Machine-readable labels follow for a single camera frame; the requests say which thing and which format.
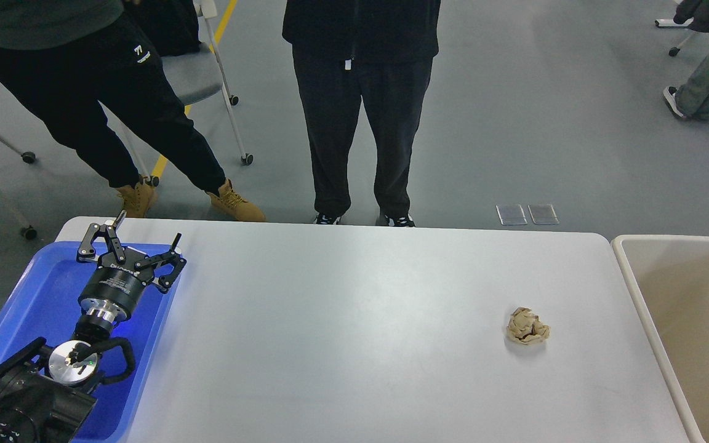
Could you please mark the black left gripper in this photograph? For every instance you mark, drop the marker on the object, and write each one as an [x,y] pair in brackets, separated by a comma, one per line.
[114,283]

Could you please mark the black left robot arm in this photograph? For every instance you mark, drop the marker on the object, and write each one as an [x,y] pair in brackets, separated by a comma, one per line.
[77,335]

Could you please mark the blue plastic tray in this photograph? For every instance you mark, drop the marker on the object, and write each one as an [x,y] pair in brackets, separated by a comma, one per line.
[44,304]

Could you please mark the beige plastic bin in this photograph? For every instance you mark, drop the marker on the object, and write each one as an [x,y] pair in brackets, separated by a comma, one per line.
[668,279]

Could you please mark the grey folding chair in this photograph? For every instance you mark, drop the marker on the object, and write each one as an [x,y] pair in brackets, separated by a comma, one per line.
[184,37]

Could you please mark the crumpled brown paper ball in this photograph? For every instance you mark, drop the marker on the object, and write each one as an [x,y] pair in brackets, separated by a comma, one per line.
[525,328]

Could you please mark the person in tan boots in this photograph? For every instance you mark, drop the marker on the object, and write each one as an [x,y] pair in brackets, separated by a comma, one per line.
[67,62]

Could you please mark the right clear floor plate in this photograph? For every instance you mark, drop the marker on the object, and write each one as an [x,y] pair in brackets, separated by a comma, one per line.
[543,214]

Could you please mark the clear floor plate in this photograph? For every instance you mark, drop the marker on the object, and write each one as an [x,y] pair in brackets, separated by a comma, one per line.
[511,214]
[543,214]

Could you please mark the left clear floor plate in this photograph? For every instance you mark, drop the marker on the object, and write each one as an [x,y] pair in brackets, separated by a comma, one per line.
[511,214]

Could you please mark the person in black clothes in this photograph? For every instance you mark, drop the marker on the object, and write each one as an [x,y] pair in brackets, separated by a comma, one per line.
[350,56]

